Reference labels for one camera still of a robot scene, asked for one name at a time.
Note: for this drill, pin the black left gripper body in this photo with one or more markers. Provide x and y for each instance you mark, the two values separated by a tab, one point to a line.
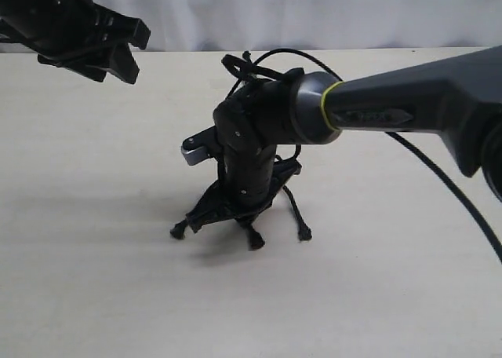
70	34

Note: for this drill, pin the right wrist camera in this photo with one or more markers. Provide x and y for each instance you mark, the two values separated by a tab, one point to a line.
201	146

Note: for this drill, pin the black rope strand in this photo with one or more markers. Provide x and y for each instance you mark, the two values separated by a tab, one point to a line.
254	238
304	232
179	230

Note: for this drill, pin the white backdrop curtain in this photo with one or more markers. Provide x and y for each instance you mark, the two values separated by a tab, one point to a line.
217	25

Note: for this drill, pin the clear tape strip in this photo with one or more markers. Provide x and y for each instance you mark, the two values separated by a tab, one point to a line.
221	84

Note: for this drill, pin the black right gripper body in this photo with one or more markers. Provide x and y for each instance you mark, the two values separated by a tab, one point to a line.
245	187

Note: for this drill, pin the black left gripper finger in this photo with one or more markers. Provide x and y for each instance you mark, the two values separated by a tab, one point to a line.
120	63

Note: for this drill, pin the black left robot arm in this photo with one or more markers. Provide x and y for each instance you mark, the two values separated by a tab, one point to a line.
78	35

